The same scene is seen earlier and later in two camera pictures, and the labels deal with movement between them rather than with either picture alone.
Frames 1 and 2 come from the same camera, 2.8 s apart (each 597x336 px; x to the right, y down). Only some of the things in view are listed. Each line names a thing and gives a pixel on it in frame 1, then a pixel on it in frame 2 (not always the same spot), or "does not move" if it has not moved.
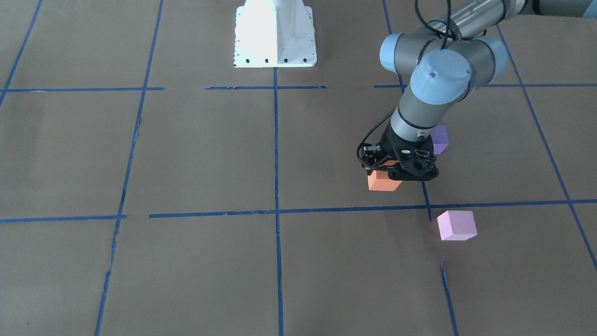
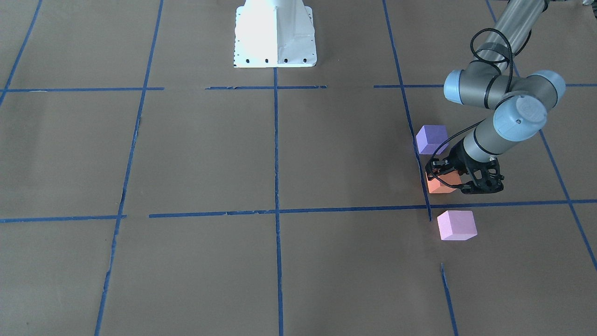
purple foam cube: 440,137 does not move
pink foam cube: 457,225 does not move
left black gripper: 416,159 → 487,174
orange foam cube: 380,180 → 436,185
